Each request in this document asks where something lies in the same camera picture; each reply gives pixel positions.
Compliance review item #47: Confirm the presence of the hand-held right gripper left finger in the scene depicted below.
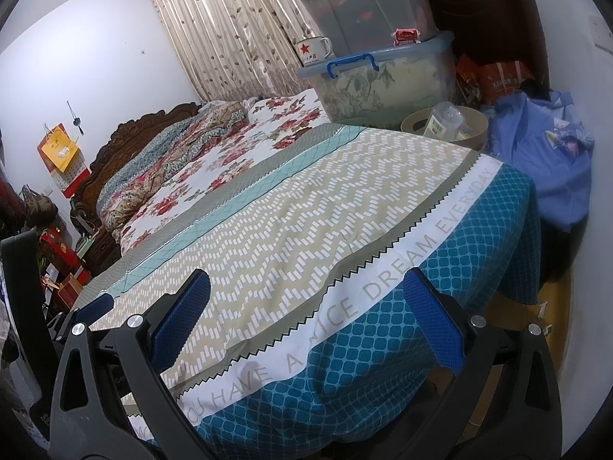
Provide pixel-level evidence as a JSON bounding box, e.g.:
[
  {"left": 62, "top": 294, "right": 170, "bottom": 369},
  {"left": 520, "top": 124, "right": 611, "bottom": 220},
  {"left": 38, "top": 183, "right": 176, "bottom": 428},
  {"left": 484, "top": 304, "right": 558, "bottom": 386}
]
[{"left": 48, "top": 268, "right": 216, "bottom": 460}]

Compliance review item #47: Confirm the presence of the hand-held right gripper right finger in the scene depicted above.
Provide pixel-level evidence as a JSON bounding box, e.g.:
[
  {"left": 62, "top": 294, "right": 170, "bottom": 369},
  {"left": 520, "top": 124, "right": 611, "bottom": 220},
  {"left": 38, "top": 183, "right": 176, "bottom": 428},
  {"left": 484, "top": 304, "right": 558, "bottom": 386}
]
[{"left": 402, "top": 267, "right": 563, "bottom": 460}]

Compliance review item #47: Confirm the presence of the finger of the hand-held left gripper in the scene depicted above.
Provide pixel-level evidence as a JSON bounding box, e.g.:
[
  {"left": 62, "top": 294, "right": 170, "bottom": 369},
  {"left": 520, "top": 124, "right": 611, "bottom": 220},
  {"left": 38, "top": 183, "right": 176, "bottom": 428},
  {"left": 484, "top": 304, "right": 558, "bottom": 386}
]
[{"left": 45, "top": 292, "right": 116, "bottom": 346}]

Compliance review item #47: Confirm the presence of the beige round basket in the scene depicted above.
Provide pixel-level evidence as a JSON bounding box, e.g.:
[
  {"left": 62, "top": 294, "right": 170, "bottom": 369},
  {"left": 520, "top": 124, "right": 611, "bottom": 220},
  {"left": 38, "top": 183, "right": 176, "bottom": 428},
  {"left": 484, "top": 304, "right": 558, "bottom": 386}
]
[{"left": 400, "top": 104, "right": 490, "bottom": 155}]

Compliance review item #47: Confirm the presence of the brown paper bag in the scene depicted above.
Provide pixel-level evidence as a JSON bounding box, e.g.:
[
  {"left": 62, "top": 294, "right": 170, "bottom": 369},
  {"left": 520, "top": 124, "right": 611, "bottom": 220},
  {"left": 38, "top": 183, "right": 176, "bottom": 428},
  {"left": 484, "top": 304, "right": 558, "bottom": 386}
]
[{"left": 56, "top": 272, "right": 92, "bottom": 310}]

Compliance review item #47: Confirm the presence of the dark wooden bedside table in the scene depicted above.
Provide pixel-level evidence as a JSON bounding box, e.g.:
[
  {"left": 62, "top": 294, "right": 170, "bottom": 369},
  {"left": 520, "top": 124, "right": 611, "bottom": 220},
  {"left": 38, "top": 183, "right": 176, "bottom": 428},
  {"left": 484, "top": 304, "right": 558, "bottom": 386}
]
[{"left": 71, "top": 201, "right": 123, "bottom": 276}]

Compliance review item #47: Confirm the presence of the red gift box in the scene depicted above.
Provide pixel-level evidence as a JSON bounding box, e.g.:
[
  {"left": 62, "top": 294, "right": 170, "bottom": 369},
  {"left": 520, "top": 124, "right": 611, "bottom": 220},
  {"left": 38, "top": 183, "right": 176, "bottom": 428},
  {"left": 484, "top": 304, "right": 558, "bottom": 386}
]
[{"left": 37, "top": 232, "right": 82, "bottom": 271}]

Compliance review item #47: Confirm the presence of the cluttered storage shelf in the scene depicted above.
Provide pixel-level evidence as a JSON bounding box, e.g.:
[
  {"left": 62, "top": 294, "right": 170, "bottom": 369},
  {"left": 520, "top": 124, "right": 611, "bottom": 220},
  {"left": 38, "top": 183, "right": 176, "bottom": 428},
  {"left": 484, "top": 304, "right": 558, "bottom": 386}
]
[{"left": 0, "top": 177, "right": 63, "bottom": 317}]

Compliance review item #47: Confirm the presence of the brown patterned handbag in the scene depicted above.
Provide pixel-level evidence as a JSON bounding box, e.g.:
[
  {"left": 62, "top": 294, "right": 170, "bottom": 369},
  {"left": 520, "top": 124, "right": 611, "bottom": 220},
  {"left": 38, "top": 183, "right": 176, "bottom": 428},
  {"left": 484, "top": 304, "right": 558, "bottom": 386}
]
[{"left": 21, "top": 186, "right": 59, "bottom": 228}]

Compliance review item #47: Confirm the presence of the folded patchwork quilt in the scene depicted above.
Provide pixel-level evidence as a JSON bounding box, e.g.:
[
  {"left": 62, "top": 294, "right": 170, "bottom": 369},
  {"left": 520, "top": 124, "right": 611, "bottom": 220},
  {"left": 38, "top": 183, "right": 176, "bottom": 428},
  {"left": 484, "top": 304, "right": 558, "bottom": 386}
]
[{"left": 96, "top": 98, "right": 259, "bottom": 243}]

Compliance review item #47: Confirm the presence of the chevron patterned bed sheet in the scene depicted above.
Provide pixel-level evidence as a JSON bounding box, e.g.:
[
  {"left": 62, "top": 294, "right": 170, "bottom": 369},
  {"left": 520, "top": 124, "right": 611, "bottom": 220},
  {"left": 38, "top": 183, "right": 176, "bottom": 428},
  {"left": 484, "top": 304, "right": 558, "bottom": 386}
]
[{"left": 72, "top": 122, "right": 542, "bottom": 460}]

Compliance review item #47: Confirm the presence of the white floral bed sheet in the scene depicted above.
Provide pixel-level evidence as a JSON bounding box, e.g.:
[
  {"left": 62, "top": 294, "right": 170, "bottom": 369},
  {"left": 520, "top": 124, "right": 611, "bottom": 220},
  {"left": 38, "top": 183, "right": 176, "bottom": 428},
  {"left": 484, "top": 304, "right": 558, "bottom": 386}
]
[{"left": 117, "top": 91, "right": 336, "bottom": 255}]

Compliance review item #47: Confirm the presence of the carved wooden headboard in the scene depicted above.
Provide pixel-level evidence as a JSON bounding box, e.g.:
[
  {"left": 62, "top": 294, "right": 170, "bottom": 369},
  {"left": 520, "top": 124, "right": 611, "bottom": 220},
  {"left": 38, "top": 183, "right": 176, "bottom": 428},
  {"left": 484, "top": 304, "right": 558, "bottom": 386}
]
[{"left": 69, "top": 102, "right": 204, "bottom": 240}]

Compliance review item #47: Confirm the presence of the blue cloth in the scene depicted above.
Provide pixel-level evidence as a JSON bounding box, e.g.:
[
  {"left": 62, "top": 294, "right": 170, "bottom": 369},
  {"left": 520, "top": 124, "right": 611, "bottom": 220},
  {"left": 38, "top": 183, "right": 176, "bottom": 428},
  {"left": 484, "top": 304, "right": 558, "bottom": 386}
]
[{"left": 487, "top": 89, "right": 596, "bottom": 233}]

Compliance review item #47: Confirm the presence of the orange red carton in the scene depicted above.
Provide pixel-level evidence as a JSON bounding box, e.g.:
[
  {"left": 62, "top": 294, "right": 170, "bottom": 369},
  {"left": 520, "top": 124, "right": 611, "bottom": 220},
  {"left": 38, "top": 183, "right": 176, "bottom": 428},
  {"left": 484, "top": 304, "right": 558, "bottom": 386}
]
[{"left": 455, "top": 54, "right": 484, "bottom": 101}]

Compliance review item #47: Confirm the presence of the orange paper bag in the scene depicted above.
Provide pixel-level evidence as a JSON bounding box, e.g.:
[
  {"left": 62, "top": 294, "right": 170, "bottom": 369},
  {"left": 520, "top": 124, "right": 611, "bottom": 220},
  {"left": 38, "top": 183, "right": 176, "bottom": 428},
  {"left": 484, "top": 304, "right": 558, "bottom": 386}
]
[{"left": 479, "top": 60, "right": 534, "bottom": 104}]

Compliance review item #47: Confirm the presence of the white enamel mug red star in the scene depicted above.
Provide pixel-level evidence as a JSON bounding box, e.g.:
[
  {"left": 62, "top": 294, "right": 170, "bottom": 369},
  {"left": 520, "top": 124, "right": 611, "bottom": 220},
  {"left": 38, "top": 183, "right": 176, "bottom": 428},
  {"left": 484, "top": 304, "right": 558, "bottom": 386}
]
[{"left": 293, "top": 36, "right": 334, "bottom": 68}]

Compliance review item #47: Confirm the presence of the beige leaf patterned curtain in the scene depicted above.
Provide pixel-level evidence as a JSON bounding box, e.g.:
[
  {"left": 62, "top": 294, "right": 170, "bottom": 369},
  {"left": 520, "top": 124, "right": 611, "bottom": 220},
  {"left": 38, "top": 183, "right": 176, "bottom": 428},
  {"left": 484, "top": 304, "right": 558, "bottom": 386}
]
[{"left": 141, "top": 0, "right": 317, "bottom": 104}]

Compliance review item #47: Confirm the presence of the dark brown wooden door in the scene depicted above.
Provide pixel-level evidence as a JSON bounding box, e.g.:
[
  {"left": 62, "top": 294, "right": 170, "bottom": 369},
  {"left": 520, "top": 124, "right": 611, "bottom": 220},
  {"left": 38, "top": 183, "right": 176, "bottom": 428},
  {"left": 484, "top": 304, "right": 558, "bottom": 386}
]
[{"left": 414, "top": 0, "right": 554, "bottom": 94}]

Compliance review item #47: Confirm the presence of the clear storage box teal lid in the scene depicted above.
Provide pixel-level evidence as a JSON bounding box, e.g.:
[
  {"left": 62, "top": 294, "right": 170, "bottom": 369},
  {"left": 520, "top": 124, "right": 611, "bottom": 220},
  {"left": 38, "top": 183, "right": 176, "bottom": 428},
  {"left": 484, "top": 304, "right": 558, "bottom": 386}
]
[{"left": 288, "top": 0, "right": 438, "bottom": 58}]

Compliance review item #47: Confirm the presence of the yellow red wall calendar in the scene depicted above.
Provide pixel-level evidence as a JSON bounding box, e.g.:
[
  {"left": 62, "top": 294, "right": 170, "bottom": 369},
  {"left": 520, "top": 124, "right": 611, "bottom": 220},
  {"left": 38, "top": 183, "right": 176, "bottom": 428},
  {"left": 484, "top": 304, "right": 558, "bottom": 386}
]
[{"left": 38, "top": 123, "right": 91, "bottom": 197}]

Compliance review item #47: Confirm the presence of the key hanging on wall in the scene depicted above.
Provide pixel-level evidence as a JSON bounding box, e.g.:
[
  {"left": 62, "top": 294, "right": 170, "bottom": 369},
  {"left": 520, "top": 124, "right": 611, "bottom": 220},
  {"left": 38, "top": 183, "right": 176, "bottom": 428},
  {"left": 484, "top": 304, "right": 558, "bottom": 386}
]
[{"left": 66, "top": 100, "right": 86, "bottom": 136}]

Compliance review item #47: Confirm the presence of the clear storage box blue handle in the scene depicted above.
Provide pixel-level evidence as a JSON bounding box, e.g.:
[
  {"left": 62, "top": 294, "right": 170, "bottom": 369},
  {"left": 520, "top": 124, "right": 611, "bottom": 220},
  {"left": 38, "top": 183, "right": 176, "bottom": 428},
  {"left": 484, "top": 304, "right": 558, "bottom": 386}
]
[{"left": 299, "top": 31, "right": 458, "bottom": 130}]

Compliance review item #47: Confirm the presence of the white wall switch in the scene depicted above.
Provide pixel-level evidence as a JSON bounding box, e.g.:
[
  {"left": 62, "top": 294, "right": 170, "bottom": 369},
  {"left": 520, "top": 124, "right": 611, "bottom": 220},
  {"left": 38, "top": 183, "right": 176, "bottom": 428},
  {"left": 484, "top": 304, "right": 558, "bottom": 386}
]
[{"left": 590, "top": 14, "right": 613, "bottom": 49}]

